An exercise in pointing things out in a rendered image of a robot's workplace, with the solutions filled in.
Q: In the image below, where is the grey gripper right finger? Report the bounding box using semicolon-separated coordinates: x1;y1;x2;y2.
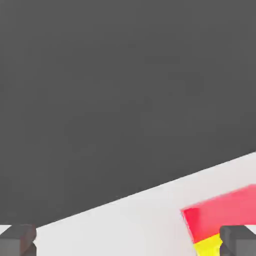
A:
218;224;256;256

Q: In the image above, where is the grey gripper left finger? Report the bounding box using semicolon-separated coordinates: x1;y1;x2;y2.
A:
0;223;38;256

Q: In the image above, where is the small yellow cube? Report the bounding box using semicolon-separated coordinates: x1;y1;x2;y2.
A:
193;233;224;256

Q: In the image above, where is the large red box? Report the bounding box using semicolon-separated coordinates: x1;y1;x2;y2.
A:
180;183;256;244

